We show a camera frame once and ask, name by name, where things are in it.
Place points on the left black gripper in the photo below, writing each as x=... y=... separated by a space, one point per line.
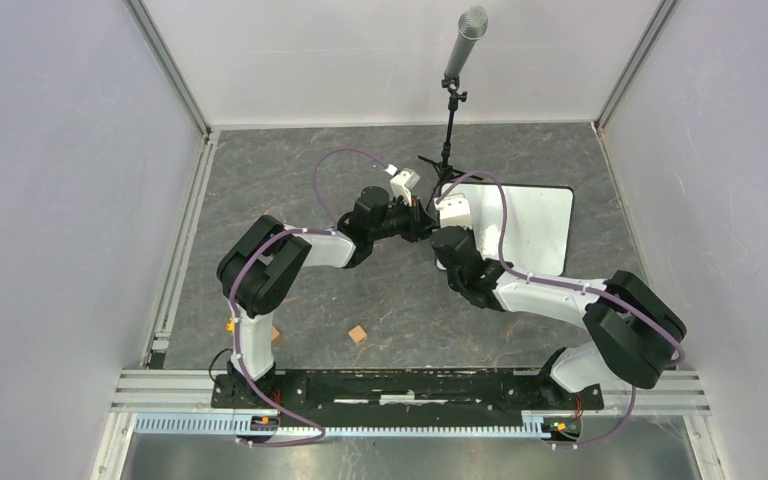
x=421 y=225

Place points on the white whiteboard black frame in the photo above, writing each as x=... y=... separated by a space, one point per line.
x=531 y=222

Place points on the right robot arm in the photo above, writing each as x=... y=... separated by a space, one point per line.
x=634 y=335

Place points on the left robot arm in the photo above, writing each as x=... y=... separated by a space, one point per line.
x=260 y=269

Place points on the black microphone tripod stand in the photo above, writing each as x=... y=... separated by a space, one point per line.
x=443 y=168

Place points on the right wooden cube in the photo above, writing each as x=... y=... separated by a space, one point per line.
x=358 y=335

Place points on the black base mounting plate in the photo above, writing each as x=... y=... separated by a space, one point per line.
x=400 y=398

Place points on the grey microphone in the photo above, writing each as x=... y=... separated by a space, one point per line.
x=472 y=26

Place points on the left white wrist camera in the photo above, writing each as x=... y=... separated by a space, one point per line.
x=401 y=183

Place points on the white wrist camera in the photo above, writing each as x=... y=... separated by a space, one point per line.
x=454 y=211
x=401 y=183

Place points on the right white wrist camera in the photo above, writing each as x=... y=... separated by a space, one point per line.
x=454 y=211

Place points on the slotted grey cable duct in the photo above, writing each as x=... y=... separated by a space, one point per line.
x=250 y=426

